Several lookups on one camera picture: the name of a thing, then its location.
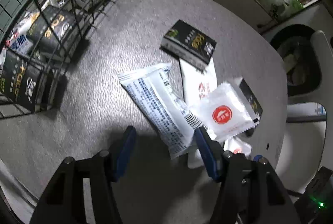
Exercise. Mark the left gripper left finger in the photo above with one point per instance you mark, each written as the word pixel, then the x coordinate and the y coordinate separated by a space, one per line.
pixel 62 200

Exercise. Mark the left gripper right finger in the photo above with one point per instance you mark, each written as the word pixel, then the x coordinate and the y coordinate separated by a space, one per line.
pixel 250 190

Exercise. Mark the small white red sachet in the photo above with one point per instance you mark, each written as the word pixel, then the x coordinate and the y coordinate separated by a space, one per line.
pixel 236 145

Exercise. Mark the white sachet red logo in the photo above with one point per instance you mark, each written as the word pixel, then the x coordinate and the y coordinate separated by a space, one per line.
pixel 225 112

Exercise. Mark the white blue text packet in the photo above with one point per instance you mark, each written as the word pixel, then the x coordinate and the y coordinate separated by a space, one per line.
pixel 151 90

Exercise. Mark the white long powder sachet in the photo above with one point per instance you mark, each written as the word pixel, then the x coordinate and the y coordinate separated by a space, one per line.
pixel 196 86

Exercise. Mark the orange snack packet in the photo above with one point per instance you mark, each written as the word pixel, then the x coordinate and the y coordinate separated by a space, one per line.
pixel 18 41

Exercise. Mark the washing machine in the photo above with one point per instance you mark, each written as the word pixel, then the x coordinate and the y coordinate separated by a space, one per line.
pixel 292 40

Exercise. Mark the black wire basket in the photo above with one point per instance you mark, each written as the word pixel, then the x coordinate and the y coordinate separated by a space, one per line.
pixel 12 12

